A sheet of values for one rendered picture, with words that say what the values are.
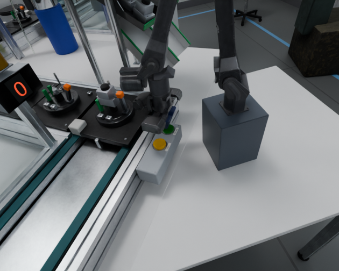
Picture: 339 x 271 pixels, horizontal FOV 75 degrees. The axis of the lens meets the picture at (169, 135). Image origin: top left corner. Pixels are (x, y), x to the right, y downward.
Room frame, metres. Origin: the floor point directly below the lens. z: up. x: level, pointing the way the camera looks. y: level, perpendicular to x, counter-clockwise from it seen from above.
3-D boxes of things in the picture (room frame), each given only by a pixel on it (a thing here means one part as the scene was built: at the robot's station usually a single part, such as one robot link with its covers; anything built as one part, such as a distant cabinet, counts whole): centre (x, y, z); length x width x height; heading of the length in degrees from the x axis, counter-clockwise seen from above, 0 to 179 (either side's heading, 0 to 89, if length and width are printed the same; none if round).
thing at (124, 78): (0.53, 0.04, 1.18); 0.12 x 0.08 x 0.11; 75
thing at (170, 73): (0.52, 0.00, 1.16); 0.09 x 0.06 x 0.07; 75
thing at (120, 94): (0.62, 0.14, 1.04); 0.04 x 0.02 x 0.08; 61
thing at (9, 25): (1.96, 0.98, 1.01); 0.24 x 0.24 x 0.13; 61
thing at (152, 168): (0.46, 0.04, 0.93); 0.21 x 0.07 x 0.06; 151
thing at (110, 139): (0.64, 0.18, 0.96); 0.24 x 0.24 x 0.02; 61
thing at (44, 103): (0.76, 0.41, 1.01); 0.24 x 0.24 x 0.13; 61
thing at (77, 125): (0.60, 0.32, 0.97); 0.05 x 0.05 x 0.04; 61
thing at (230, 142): (0.47, -0.20, 0.96); 0.14 x 0.14 x 0.20; 9
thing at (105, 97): (0.64, 0.19, 1.06); 0.08 x 0.04 x 0.07; 61
